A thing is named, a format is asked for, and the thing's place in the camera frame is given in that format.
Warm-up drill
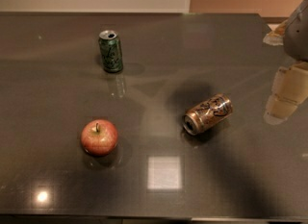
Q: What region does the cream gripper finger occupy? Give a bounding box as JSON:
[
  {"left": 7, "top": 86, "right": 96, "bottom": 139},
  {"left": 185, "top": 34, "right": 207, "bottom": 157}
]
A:
[
  {"left": 264, "top": 62, "right": 308, "bottom": 125},
  {"left": 263, "top": 21, "right": 287, "bottom": 46}
]

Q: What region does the red apple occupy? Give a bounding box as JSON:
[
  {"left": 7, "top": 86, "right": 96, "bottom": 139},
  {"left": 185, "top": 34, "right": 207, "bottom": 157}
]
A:
[{"left": 81, "top": 119, "right": 118, "bottom": 157}]

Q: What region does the orange soda can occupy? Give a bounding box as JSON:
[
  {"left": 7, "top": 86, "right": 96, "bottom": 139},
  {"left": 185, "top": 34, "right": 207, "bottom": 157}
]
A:
[{"left": 183, "top": 93, "right": 233, "bottom": 136}]

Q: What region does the green soda can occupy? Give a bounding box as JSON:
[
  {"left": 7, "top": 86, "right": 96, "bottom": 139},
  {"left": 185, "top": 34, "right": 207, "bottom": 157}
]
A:
[{"left": 98, "top": 30, "right": 123, "bottom": 73}]

